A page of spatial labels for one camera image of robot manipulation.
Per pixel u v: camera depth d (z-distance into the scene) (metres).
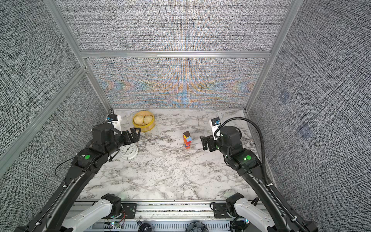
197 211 0.75
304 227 0.36
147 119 1.06
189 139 0.87
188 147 0.97
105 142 0.51
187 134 0.84
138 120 1.05
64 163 0.46
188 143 0.90
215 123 0.59
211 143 0.62
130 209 0.74
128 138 0.62
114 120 0.59
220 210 0.73
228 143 0.51
